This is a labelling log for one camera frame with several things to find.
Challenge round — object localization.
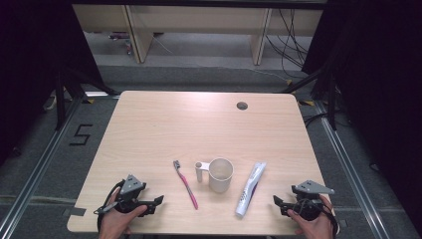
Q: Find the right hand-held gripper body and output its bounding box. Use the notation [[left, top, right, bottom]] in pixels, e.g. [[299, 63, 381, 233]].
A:
[[291, 179, 335, 221]]

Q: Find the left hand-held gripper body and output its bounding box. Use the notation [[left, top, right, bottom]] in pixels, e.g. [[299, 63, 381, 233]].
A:
[[112, 173, 148, 215]]

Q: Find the white toothpaste tube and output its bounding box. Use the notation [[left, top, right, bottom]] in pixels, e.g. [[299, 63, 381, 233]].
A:
[[234, 161, 268, 219]]

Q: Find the pink toothbrush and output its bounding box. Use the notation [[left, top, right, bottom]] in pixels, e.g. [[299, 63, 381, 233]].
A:
[[172, 159, 199, 211]]

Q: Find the white cup with handle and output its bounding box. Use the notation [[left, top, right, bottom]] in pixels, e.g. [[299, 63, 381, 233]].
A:
[[194, 157, 235, 194]]

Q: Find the person's right hand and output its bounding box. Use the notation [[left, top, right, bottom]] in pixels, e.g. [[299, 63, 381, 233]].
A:
[[287, 194, 335, 239]]

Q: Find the person's left hand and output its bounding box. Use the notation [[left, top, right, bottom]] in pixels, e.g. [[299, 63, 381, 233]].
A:
[[99, 191, 149, 239]]

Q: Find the black metal stand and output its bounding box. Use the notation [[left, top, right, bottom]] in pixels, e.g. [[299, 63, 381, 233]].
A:
[[54, 66, 121, 131], [281, 66, 338, 131]]

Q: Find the dark curtain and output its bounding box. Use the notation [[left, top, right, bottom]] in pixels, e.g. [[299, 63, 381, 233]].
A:
[[301, 0, 422, 230], [0, 0, 105, 167]]

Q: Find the small coloured floor clutter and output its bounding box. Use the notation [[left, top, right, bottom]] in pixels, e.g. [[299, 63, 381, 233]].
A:
[[107, 31, 134, 57]]

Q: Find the beige wooden desk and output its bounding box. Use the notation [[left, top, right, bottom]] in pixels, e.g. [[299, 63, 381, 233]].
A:
[[72, 3, 324, 66]]

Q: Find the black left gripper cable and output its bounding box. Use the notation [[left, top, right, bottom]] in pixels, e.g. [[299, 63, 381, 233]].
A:
[[97, 179, 125, 232]]

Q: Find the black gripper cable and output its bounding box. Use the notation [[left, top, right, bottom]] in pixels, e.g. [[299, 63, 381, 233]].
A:
[[97, 179, 125, 232], [317, 194, 340, 237]]

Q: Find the grey cable plug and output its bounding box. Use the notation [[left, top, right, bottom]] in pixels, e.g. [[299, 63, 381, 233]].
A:
[[94, 201, 117, 215]]

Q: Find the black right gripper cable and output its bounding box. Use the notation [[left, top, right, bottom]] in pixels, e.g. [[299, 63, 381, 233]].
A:
[[317, 194, 340, 237]]

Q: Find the metal floor rail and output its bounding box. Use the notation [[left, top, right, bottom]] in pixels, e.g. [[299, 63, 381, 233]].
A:
[[0, 97, 84, 235], [313, 99, 384, 239]]

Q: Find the thin white floor cable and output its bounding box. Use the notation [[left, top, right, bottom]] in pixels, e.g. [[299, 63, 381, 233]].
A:
[[151, 33, 291, 83]]

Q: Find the bundle of black cables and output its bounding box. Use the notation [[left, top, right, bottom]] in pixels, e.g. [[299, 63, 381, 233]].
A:
[[265, 8, 312, 80]]

